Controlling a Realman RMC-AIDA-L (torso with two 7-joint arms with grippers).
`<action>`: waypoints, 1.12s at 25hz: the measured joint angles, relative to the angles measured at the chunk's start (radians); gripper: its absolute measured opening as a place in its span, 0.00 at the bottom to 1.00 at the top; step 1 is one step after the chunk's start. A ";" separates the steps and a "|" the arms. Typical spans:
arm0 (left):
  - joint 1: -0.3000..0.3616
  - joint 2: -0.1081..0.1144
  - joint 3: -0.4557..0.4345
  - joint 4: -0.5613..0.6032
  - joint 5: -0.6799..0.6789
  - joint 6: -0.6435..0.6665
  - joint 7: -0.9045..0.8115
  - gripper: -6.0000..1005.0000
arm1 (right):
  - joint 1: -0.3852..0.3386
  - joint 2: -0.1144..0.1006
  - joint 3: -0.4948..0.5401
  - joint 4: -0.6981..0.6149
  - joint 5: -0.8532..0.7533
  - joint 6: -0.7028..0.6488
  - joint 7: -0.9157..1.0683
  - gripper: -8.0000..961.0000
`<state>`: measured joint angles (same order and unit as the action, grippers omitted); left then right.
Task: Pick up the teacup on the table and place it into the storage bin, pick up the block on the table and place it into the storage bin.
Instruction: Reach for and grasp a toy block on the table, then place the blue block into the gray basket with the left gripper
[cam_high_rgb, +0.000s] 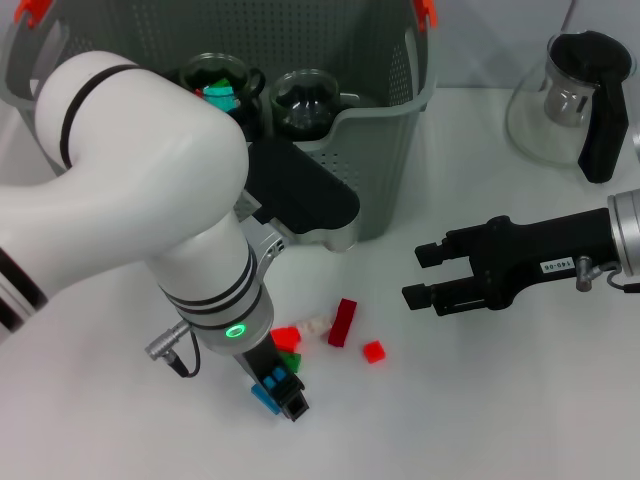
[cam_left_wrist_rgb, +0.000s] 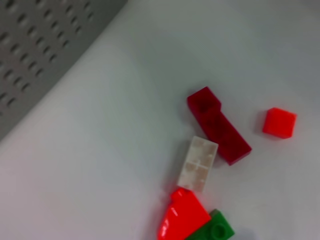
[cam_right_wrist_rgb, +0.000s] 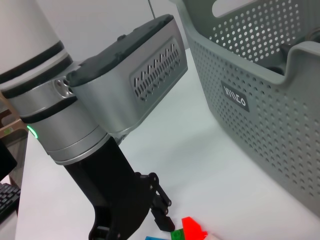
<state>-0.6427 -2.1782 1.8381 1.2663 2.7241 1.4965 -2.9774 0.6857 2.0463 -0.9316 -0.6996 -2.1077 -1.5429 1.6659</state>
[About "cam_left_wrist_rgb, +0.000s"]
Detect small red brick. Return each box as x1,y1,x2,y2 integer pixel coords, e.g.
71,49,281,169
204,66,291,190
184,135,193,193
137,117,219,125
262,107,298,140

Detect grey perforated storage basket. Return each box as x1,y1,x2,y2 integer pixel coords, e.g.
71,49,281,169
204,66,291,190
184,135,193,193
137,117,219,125
0,0,129,143

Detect white thick brick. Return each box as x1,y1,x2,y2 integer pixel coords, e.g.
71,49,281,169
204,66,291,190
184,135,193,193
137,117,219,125
177,135,219,193

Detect dark red long brick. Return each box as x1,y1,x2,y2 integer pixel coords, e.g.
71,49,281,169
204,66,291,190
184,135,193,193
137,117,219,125
186,86,253,167

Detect bright red sloped brick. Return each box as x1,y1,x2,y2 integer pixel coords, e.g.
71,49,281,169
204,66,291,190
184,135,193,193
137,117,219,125
157,187,212,240

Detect green rectangular brick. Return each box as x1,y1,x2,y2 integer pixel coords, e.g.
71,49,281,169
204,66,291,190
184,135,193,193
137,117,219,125
184,208,236,240

